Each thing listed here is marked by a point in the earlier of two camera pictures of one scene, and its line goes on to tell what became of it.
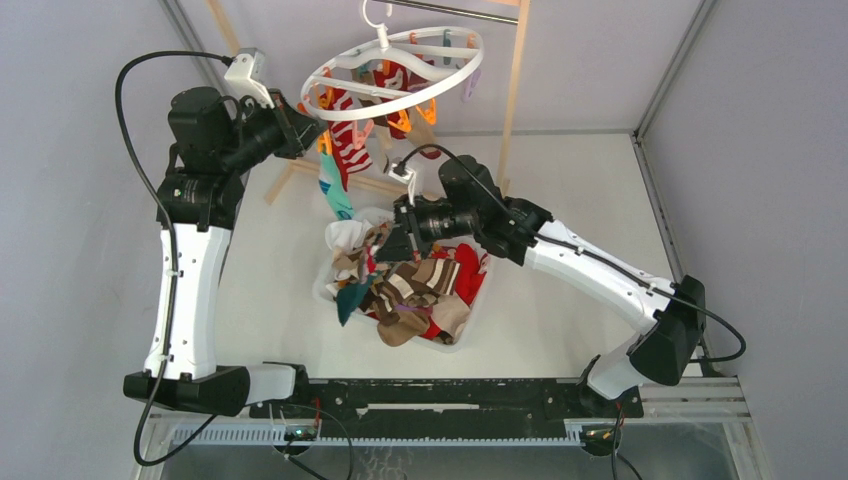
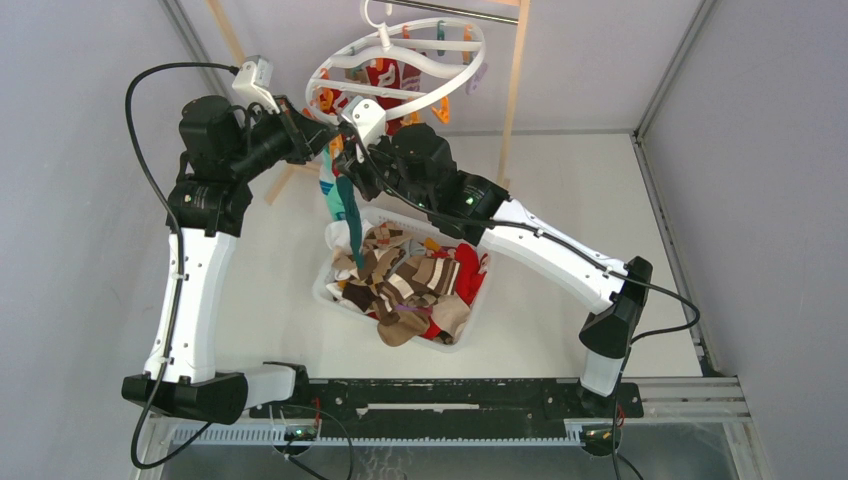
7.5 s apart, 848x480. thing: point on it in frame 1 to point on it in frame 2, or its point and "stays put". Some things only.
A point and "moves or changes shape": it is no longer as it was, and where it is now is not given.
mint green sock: [331, 186] stays put
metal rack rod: [451, 9] stays put
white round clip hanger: [383, 39] moves or changes shape
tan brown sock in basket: [410, 325] stays put
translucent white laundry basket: [428, 294] stays put
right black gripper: [398, 246] to [361, 171]
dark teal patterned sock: [348, 297] to [347, 187]
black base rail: [347, 410] stays put
